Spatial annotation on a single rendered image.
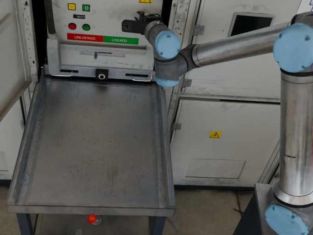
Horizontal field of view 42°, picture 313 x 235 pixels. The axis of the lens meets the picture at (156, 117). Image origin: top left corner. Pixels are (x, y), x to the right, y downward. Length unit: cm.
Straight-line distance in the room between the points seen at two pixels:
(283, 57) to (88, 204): 86
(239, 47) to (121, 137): 65
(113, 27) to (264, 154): 119
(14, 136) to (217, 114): 109
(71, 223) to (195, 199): 82
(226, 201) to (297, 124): 151
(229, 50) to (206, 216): 138
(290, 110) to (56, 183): 90
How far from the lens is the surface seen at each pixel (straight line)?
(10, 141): 234
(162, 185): 161
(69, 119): 182
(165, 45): 145
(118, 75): 198
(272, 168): 263
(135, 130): 178
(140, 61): 194
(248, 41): 140
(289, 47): 114
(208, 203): 264
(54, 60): 183
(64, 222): 229
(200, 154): 237
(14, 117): 218
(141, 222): 229
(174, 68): 152
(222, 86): 201
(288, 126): 126
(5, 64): 182
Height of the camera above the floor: 215
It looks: 45 degrees down
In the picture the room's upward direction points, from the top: 10 degrees clockwise
